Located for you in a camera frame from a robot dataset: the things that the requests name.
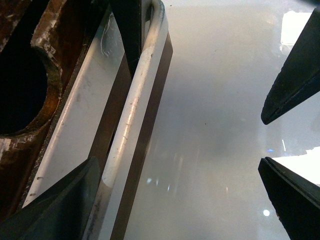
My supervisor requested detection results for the wooden drawer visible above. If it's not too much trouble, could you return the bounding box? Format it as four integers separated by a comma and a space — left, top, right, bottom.
0, 0, 174, 240

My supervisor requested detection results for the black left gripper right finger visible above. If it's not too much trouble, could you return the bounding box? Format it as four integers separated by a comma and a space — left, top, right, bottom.
257, 7, 320, 240

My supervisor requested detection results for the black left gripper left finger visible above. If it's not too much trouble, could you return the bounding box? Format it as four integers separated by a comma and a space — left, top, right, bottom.
0, 157, 101, 240

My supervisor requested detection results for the white metal drawer handle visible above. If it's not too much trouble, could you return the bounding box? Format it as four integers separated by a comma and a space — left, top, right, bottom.
23, 0, 173, 240

